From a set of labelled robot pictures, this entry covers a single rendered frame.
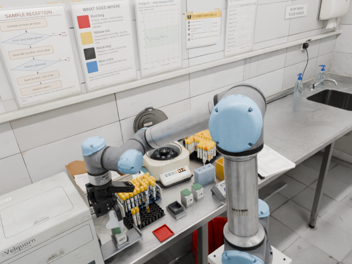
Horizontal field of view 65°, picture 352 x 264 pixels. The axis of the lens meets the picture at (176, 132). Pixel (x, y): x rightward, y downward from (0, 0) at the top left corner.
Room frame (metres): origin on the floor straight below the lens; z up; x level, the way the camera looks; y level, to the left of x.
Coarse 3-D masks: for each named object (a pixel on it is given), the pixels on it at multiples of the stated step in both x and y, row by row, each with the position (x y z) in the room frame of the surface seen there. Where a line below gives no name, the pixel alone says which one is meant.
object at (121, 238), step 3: (123, 231) 0.77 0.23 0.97; (114, 234) 0.76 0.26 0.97; (117, 234) 0.76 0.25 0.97; (120, 234) 0.76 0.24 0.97; (123, 234) 0.76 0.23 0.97; (114, 237) 0.77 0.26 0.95; (117, 237) 0.75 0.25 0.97; (120, 237) 0.76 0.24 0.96; (123, 237) 0.76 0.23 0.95; (126, 237) 0.77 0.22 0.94; (117, 240) 0.75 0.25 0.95; (120, 240) 0.76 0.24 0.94; (123, 240) 0.76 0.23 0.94; (126, 240) 0.77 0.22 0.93; (120, 243) 0.75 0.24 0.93; (123, 243) 0.76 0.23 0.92
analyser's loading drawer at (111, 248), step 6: (132, 228) 0.84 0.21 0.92; (138, 228) 0.82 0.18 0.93; (126, 234) 0.78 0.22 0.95; (132, 234) 0.81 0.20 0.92; (138, 234) 0.81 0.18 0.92; (114, 240) 0.76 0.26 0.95; (132, 240) 0.78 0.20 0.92; (102, 246) 0.76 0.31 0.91; (108, 246) 0.76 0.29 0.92; (114, 246) 0.76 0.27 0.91; (120, 246) 0.75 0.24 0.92; (126, 246) 0.75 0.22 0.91; (102, 252) 0.73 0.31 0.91; (108, 252) 0.73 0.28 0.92; (114, 252) 0.73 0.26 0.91
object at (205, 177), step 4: (208, 164) 1.18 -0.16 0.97; (200, 168) 1.15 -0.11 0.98; (208, 168) 1.15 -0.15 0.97; (212, 168) 1.15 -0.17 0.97; (196, 172) 1.12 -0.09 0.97; (200, 172) 1.12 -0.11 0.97; (204, 172) 1.13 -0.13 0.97; (208, 172) 1.14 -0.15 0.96; (212, 172) 1.15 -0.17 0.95; (196, 176) 1.12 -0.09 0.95; (200, 176) 1.11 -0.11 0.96; (204, 176) 1.13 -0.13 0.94; (208, 176) 1.14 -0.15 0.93; (212, 176) 1.15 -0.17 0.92; (196, 180) 1.12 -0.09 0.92; (200, 180) 1.11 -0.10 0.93; (204, 180) 1.13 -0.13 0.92; (208, 180) 1.14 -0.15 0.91; (212, 180) 1.15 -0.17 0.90; (200, 184) 1.11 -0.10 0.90; (204, 184) 1.13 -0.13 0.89; (208, 184) 1.13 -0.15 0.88; (212, 184) 1.13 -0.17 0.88; (204, 188) 1.11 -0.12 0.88
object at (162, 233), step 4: (164, 224) 0.88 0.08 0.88; (160, 228) 0.87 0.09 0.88; (164, 228) 0.87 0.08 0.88; (168, 228) 0.86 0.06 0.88; (152, 232) 0.85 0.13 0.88; (156, 232) 0.85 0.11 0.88; (160, 232) 0.85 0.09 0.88; (164, 232) 0.84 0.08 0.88; (168, 232) 0.84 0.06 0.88; (172, 232) 0.84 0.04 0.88; (156, 236) 0.82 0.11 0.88; (160, 236) 0.82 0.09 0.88; (164, 236) 0.82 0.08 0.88; (168, 236) 0.82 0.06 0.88; (160, 240) 0.80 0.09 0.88
